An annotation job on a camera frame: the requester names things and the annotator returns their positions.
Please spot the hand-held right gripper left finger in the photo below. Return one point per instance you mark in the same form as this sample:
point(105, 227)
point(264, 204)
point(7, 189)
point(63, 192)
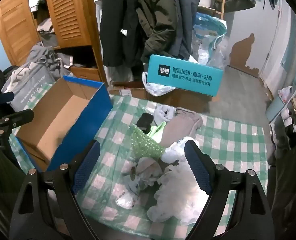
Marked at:
point(86, 166)

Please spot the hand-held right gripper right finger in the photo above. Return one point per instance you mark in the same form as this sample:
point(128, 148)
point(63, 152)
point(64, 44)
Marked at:
point(198, 166)

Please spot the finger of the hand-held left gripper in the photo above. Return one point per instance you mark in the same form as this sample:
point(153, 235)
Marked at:
point(15, 118)
point(2, 98)

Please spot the clear printed plastic bag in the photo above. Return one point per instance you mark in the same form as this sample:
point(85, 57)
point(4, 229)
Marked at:
point(178, 150)

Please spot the grey fleece cloth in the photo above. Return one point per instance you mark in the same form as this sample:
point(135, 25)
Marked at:
point(183, 125)

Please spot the blue cardboard box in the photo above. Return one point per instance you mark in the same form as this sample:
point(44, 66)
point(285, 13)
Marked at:
point(87, 120)

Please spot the grey printed tote bag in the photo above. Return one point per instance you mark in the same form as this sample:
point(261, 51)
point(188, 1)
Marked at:
point(30, 90)

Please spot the green white checked tablecloth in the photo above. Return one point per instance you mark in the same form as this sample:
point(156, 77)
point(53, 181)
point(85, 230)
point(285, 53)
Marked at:
point(238, 155)

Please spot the small crumpled plastic bag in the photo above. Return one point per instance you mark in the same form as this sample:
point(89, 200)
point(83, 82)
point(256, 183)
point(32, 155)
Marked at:
point(125, 200)

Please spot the light green cloth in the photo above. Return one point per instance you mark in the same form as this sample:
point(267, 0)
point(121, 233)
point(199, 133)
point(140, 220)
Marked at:
point(158, 131)

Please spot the grey hoodie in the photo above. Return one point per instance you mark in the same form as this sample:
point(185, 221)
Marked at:
point(45, 57)

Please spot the light blue rolled towel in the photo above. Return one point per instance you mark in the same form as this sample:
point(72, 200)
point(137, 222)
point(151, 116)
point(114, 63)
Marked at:
point(163, 113)

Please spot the brown cardboard box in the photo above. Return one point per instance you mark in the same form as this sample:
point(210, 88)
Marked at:
point(183, 101)

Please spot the black sock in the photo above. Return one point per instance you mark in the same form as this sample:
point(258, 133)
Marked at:
point(145, 120)

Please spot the folded grey clothes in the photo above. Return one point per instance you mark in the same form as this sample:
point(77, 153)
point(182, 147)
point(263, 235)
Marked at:
point(46, 32)

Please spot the small white packet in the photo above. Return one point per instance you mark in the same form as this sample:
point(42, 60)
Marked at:
point(125, 92)

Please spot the dark cloth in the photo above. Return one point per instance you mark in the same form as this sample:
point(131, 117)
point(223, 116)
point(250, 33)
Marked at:
point(290, 192)

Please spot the teal printed box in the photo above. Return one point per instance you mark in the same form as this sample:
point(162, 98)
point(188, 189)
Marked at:
point(188, 67)

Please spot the shoe rack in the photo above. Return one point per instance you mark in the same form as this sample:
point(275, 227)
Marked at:
point(288, 120)

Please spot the wooden louvred wardrobe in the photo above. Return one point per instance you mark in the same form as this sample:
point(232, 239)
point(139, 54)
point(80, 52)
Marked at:
point(62, 15)

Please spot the white red printed bag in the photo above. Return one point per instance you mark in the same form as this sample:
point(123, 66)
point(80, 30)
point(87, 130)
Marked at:
point(285, 94)

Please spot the clear plastic bag pile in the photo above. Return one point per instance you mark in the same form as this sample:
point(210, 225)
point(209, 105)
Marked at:
point(213, 52)

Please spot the black hanging coat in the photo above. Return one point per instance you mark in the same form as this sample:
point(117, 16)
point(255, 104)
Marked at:
point(120, 22)

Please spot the blue plastic bag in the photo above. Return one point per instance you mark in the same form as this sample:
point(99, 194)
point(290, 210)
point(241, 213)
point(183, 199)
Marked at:
point(208, 23)

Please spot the dark blue hanging coat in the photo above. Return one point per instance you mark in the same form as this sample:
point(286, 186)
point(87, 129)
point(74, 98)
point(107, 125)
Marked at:
point(185, 12)

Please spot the olive green jacket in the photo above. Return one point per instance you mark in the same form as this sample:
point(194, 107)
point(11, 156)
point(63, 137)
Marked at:
point(158, 12)

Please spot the wooden rack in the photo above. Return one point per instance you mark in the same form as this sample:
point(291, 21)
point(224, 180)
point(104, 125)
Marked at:
point(219, 2)

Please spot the white basin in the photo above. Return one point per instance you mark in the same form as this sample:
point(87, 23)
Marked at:
point(204, 0)

